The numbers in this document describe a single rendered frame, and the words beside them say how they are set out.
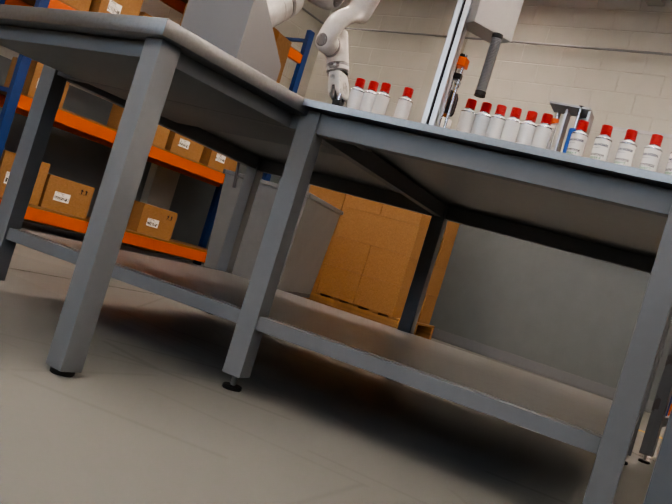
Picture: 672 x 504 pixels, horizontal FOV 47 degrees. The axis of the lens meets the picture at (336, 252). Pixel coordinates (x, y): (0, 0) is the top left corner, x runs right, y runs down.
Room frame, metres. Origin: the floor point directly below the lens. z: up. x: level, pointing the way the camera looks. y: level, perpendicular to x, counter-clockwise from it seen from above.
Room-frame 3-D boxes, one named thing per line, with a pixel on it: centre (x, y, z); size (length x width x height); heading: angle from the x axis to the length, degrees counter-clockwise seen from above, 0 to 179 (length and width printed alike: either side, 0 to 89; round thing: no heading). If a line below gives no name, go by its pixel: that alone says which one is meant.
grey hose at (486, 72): (2.49, -0.30, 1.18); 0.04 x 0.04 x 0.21
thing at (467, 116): (2.60, -0.29, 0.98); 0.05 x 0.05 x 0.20
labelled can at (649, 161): (2.35, -0.84, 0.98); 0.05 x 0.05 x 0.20
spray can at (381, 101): (2.73, 0.00, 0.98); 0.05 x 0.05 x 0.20
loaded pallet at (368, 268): (6.69, -0.30, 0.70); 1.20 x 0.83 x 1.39; 61
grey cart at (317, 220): (5.32, 0.46, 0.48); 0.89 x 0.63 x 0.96; 164
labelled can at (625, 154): (2.38, -0.77, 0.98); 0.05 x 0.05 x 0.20
